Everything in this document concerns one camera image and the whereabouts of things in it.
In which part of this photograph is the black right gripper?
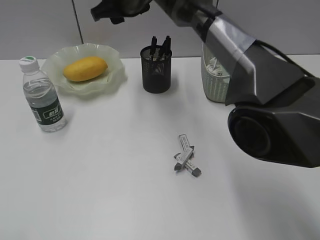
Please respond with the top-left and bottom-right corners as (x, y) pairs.
(90, 0), (151, 25)

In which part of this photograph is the black marker pen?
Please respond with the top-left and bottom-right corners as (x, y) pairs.
(149, 36), (158, 61)
(156, 45), (165, 61)
(160, 35), (171, 61)

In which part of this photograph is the yellow mango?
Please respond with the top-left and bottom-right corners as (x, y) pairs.
(63, 56), (108, 82)

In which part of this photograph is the clear water bottle green label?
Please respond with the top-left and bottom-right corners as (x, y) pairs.
(19, 56), (67, 133)

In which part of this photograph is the waste paper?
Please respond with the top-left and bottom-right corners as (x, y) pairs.
(206, 57), (223, 77)

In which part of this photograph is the grey white eraser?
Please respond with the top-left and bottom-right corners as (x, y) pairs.
(174, 147), (194, 171)
(178, 134), (195, 153)
(184, 160), (202, 178)

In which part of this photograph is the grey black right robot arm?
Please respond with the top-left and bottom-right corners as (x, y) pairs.
(157, 0), (320, 168)

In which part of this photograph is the black mesh pen holder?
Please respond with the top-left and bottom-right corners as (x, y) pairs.
(140, 45), (172, 94)

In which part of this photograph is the pale green wavy glass plate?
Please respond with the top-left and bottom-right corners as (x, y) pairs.
(41, 43), (127, 97)

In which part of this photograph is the pale green woven plastic basket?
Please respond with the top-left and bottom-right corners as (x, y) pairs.
(201, 43), (230, 104)

